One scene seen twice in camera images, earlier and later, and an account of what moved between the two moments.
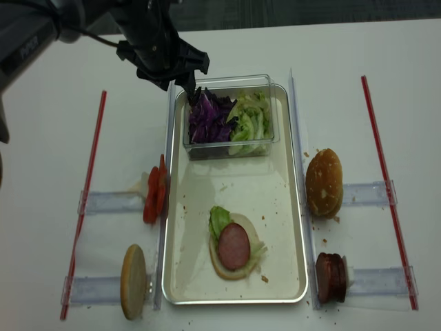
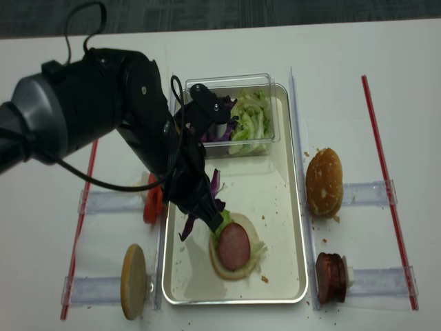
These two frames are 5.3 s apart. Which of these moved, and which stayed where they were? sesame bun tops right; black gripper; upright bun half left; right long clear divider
Moved: black gripper
Stayed: right long clear divider; upright bun half left; sesame bun tops right
